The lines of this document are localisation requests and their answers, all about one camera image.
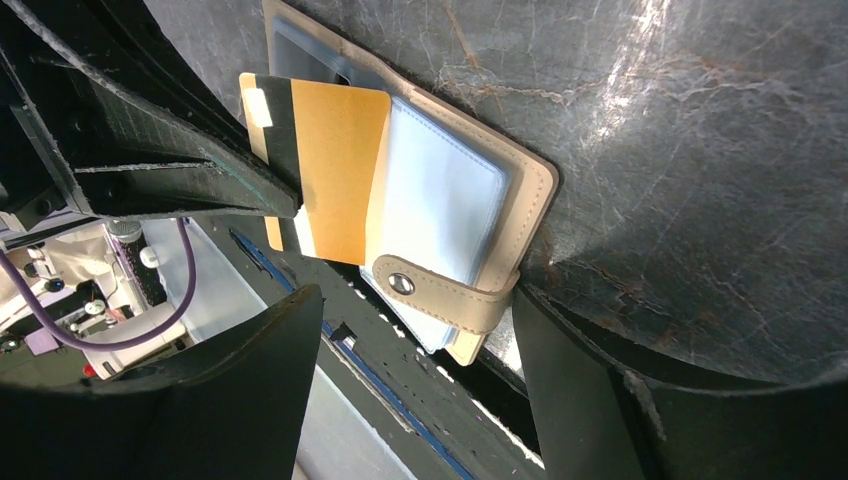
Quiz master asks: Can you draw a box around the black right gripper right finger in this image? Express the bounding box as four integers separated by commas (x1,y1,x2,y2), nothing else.
512,286,847,479

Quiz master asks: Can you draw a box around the gold striped credit card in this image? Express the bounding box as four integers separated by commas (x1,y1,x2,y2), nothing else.
239,72,391,266

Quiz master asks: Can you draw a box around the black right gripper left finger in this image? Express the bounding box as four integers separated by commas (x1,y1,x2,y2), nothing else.
1,284,324,479

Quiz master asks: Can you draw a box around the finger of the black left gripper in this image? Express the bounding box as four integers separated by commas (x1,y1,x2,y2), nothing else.
1,1,300,222

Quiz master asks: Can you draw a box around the single black credit card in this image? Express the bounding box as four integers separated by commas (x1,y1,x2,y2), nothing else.
269,18,388,91

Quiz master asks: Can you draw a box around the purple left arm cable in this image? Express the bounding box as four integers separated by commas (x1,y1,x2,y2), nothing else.
0,217,199,354

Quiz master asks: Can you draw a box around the beige leather card holder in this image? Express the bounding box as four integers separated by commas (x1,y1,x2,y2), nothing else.
263,1,558,366

